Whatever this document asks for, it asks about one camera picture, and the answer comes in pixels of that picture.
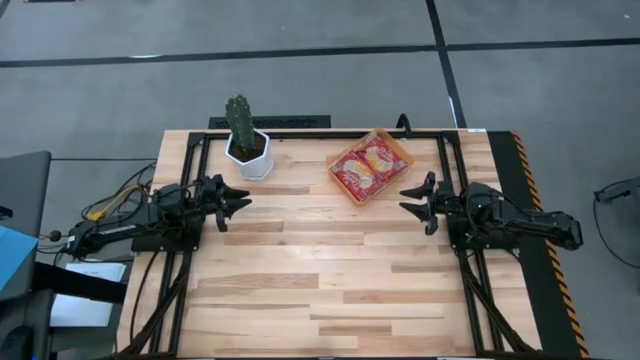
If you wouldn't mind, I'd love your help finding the black metal table frame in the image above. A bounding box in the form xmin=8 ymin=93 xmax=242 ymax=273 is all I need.
xmin=117 ymin=130 xmax=540 ymax=359

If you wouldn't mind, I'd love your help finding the red Orville popcorn bag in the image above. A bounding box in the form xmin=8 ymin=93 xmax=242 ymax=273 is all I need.
xmin=355 ymin=134 xmax=410 ymax=185
xmin=329 ymin=151 xmax=387 ymax=204

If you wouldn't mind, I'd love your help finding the green cactus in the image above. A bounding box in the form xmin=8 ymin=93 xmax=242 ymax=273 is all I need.
xmin=224 ymin=93 xmax=259 ymax=160

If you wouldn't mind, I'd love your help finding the blue folder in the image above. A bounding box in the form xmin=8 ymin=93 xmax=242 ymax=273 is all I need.
xmin=0 ymin=224 xmax=40 ymax=292

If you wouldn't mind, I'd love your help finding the black floor tape strip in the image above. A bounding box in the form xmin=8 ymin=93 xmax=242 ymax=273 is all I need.
xmin=424 ymin=0 xmax=469 ymax=129
xmin=0 ymin=37 xmax=640 ymax=69

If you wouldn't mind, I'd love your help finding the white hexagonal plant pot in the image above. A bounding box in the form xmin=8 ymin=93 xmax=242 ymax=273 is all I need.
xmin=224 ymin=128 xmax=276 ymax=182

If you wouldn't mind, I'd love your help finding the black hazard striped mat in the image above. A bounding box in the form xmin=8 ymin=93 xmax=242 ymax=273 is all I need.
xmin=487 ymin=130 xmax=592 ymax=359

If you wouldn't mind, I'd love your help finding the white paper sheet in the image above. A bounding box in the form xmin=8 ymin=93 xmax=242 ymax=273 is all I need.
xmin=49 ymin=262 xmax=128 ymax=329

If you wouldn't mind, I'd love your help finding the black curved hook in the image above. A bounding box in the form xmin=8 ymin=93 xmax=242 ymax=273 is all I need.
xmin=395 ymin=112 xmax=414 ymax=137

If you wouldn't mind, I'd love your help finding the grey floor device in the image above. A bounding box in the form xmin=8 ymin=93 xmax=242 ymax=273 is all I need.
xmin=593 ymin=175 xmax=640 ymax=205

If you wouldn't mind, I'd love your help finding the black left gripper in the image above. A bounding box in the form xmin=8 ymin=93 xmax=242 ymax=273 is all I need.
xmin=198 ymin=173 xmax=253 ymax=234

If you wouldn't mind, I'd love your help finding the yellow floor cable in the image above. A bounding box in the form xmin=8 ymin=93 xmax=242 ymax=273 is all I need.
xmin=87 ymin=184 xmax=147 ymax=222

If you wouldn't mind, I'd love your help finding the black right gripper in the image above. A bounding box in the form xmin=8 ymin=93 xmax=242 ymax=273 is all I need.
xmin=398 ymin=172 xmax=451 ymax=236

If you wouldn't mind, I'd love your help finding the black floor vent grille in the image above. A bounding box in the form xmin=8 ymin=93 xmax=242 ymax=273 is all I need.
xmin=208 ymin=114 xmax=333 ymax=131

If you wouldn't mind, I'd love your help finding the black flat bar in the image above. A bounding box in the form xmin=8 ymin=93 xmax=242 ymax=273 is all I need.
xmin=32 ymin=261 xmax=129 ymax=305

